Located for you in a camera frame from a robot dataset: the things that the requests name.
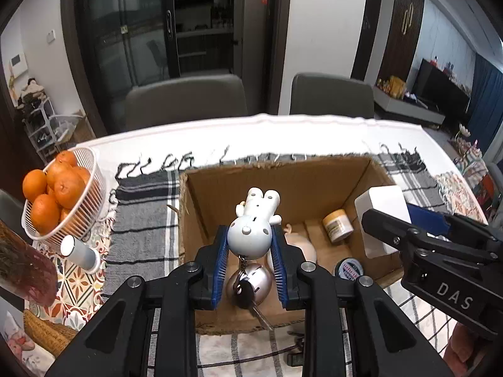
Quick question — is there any dark room door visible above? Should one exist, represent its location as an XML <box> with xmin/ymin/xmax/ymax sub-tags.
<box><xmin>351</xmin><ymin>0</ymin><xmax>384</xmax><ymax>81</ymax></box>

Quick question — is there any pile of oranges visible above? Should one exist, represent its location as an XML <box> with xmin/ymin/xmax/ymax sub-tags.
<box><xmin>22</xmin><ymin>151</ymin><xmax>92</xmax><ymax>234</ymax></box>

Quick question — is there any grey checked tablecloth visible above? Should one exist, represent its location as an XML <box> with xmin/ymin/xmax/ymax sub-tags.
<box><xmin>100</xmin><ymin>151</ymin><xmax>452</xmax><ymax>377</ymax></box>

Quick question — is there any white wall intercom panel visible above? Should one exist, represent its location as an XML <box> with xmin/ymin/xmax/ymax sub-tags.
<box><xmin>10</xmin><ymin>53</ymin><xmax>28</xmax><ymax>81</ymax></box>

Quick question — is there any white plastic basket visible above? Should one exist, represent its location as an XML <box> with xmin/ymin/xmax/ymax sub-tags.
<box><xmin>21</xmin><ymin>147</ymin><xmax>107</xmax><ymax>242</ymax></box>

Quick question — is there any blue curtain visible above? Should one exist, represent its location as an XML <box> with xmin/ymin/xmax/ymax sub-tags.
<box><xmin>467</xmin><ymin>53</ymin><xmax>503</xmax><ymax>158</ymax></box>

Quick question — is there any silver refrigerator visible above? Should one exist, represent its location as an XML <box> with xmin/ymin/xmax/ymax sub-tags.
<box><xmin>234</xmin><ymin>0</ymin><xmax>276</xmax><ymax>114</ymax></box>

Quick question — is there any small round dark tin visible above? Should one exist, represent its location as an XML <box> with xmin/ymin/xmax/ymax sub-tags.
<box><xmin>334</xmin><ymin>258</ymin><xmax>364</xmax><ymax>281</ymax></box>

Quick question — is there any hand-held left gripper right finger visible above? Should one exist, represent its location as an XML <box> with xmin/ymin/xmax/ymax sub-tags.
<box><xmin>269</xmin><ymin>230</ymin><xmax>458</xmax><ymax>377</ymax></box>

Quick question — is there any brown cardboard box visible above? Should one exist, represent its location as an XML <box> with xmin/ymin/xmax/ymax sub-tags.
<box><xmin>179</xmin><ymin>156</ymin><xmax>413</xmax><ymax>334</ymax></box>

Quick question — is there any white plug charger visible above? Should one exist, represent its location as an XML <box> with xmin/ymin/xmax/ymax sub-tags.
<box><xmin>354</xmin><ymin>184</ymin><xmax>412</xmax><ymax>259</ymax></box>

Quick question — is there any dark slatted wall cabinet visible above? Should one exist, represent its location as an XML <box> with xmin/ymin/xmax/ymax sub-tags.
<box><xmin>383</xmin><ymin>0</ymin><xmax>426</xmax><ymax>83</ymax></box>

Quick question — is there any yellow lid plastic jar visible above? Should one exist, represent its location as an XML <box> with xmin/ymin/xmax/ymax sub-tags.
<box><xmin>322</xmin><ymin>210</ymin><xmax>353</xmax><ymax>243</ymax></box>

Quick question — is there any woven wicker tissue box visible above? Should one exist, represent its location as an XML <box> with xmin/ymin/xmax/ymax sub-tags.
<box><xmin>24</xmin><ymin>308</ymin><xmax>79</xmax><ymax>358</ymax></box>

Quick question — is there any grey dining chair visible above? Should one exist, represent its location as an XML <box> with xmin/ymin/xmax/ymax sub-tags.
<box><xmin>290</xmin><ymin>73</ymin><xmax>375</xmax><ymax>119</ymax></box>
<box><xmin>125</xmin><ymin>74</ymin><xmax>248</xmax><ymax>132</ymax></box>

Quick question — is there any white shelf rack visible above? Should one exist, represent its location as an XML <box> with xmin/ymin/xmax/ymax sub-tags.
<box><xmin>21</xmin><ymin>94</ymin><xmax>75</xmax><ymax>154</ymax></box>

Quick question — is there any silver egg-shaped metal soap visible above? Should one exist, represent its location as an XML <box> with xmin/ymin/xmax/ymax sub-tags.
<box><xmin>226</xmin><ymin>263</ymin><xmax>274</xmax><ymax>307</ymax></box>

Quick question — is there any small white cylinder lamp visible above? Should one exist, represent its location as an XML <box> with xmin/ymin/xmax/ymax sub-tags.
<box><xmin>60</xmin><ymin>235</ymin><xmax>102</xmax><ymax>275</ymax></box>

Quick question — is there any beige round crab toy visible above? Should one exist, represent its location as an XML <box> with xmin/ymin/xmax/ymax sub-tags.
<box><xmin>267</xmin><ymin>223</ymin><xmax>318</xmax><ymax>268</ymax></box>

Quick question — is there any person's right hand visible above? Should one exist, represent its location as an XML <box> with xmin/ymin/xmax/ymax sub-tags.
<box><xmin>442</xmin><ymin>320</ymin><xmax>490</xmax><ymax>377</ymax></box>

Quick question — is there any black television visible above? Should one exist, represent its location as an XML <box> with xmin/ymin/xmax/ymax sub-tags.
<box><xmin>412</xmin><ymin>58</ymin><xmax>472</xmax><ymax>107</ymax></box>

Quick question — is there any white figure keychain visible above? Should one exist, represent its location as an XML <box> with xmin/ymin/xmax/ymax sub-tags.
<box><xmin>227</xmin><ymin>188</ymin><xmax>283</xmax><ymax>331</ymax></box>

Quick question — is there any dark sliding glass door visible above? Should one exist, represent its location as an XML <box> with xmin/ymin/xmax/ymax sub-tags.
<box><xmin>63</xmin><ymin>0</ymin><xmax>181</xmax><ymax>134</ymax></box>

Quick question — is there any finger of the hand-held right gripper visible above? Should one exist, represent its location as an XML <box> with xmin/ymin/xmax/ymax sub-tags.
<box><xmin>406</xmin><ymin>203</ymin><xmax>456</xmax><ymax>240</ymax></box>
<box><xmin>361</xmin><ymin>208</ymin><xmax>424</xmax><ymax>256</ymax></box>

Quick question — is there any yellow bag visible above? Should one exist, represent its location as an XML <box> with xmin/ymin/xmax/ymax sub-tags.
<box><xmin>377</xmin><ymin>75</ymin><xmax>405</xmax><ymax>99</ymax></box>

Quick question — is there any low television cabinet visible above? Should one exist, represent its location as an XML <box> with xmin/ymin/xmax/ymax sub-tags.
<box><xmin>373</xmin><ymin>86</ymin><xmax>446</xmax><ymax>126</ymax></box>

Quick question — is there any colourful patterned cushion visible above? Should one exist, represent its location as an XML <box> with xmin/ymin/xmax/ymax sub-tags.
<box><xmin>456</xmin><ymin>153</ymin><xmax>503</xmax><ymax>224</ymax></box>

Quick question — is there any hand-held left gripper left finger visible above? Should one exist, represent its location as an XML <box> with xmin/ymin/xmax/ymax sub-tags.
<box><xmin>45</xmin><ymin>225</ymin><xmax>230</xmax><ymax>377</ymax></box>

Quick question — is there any floral printed tissue pack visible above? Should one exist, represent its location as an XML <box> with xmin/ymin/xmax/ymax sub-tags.
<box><xmin>0</xmin><ymin>306</ymin><xmax>56</xmax><ymax>377</ymax></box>

